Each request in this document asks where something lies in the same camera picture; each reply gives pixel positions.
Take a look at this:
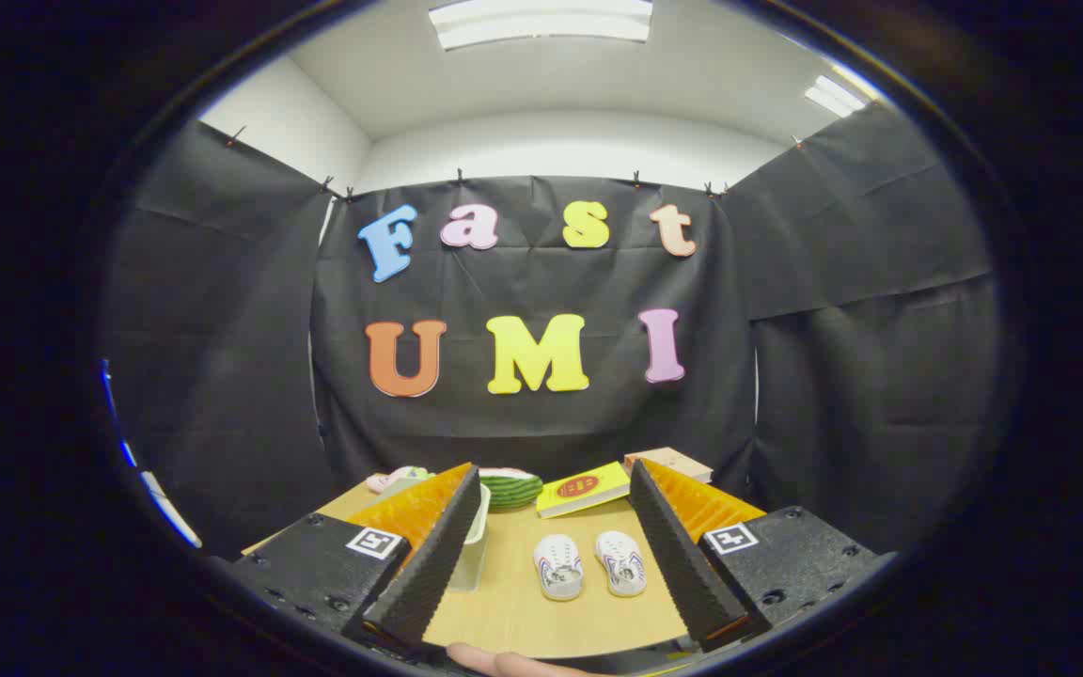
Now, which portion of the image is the watermelon slice plush toy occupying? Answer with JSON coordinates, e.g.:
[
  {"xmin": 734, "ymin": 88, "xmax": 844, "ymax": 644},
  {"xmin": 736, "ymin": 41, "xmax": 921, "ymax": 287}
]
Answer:
[{"xmin": 479, "ymin": 467, "xmax": 544, "ymax": 512}]

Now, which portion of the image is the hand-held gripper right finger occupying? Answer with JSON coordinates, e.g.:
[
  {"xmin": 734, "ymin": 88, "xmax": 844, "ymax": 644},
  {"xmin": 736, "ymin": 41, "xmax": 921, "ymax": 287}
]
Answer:
[{"xmin": 629, "ymin": 459, "xmax": 895, "ymax": 652}]

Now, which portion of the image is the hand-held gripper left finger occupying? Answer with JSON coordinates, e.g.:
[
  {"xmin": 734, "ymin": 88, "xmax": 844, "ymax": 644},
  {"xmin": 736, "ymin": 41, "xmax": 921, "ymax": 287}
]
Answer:
[{"xmin": 227, "ymin": 463, "xmax": 482, "ymax": 652}]

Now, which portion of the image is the yellow book with red circle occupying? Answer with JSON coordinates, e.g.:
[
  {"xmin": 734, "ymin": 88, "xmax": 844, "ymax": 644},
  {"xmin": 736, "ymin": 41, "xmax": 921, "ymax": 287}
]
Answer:
[{"xmin": 536, "ymin": 461, "xmax": 633, "ymax": 519}]

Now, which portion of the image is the small ceiling light panel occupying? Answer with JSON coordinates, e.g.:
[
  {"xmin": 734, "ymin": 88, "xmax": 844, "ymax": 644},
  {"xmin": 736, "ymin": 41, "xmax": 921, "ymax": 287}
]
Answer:
[{"xmin": 805, "ymin": 75, "xmax": 867, "ymax": 118}]

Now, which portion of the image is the pink and green plush toy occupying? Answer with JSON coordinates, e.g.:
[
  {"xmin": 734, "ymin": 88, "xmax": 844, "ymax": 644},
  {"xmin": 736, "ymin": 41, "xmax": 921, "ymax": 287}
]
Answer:
[{"xmin": 366, "ymin": 466, "xmax": 432, "ymax": 494}]

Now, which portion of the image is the beige fabric storage box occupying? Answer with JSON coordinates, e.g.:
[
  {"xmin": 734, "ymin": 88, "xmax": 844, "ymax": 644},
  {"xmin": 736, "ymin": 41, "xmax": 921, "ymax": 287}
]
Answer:
[{"xmin": 380, "ymin": 475, "xmax": 493, "ymax": 593}]

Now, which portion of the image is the white striped canvas shoe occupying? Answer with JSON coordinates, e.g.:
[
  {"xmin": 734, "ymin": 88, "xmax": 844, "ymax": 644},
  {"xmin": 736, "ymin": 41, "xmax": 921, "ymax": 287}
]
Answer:
[
  {"xmin": 533, "ymin": 534, "xmax": 585, "ymax": 601},
  {"xmin": 595, "ymin": 530, "xmax": 648, "ymax": 598}
]

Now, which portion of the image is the tan cover book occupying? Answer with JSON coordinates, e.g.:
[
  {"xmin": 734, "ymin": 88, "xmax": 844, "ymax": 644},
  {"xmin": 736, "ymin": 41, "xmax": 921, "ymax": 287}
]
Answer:
[{"xmin": 623, "ymin": 448, "xmax": 714, "ymax": 484}]

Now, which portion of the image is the long ceiling light panel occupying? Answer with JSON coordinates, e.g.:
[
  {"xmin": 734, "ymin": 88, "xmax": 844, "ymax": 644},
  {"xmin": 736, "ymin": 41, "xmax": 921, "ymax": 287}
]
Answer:
[{"xmin": 429, "ymin": 0, "xmax": 653, "ymax": 50}]

